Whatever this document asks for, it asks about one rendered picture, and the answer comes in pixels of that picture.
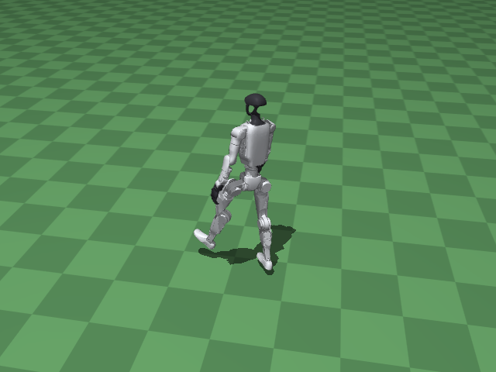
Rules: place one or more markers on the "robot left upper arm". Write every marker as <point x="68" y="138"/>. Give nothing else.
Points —
<point x="237" y="135"/>

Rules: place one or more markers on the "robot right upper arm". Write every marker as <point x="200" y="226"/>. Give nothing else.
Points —
<point x="272" y="128"/>

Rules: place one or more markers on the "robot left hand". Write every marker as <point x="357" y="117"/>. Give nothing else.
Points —
<point x="215" y="193"/>

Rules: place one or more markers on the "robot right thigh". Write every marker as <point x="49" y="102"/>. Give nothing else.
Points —
<point x="261" y="199"/>

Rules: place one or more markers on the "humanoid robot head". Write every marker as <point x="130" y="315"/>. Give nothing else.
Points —
<point x="255" y="100"/>

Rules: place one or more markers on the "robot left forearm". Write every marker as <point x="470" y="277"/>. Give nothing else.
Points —
<point x="226" y="170"/>

